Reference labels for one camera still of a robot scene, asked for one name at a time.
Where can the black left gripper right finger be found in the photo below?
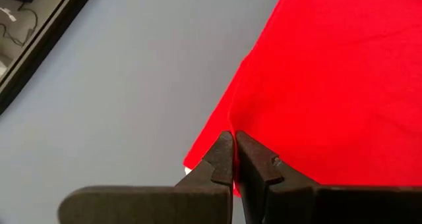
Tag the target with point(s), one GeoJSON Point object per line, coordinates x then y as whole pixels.
{"type": "Point", "coordinates": [296, 207]}

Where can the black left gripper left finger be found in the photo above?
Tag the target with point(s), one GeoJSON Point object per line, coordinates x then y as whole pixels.
{"type": "Point", "coordinates": [198, 204]}

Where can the red towel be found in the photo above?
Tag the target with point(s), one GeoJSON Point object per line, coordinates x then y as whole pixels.
{"type": "Point", "coordinates": [329, 85]}

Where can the white paper scrap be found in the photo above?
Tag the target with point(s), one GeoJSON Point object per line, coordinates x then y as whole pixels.
{"type": "Point", "coordinates": [8, 14]}

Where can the black table frame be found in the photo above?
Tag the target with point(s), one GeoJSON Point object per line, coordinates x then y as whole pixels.
{"type": "Point", "coordinates": [39, 49]}

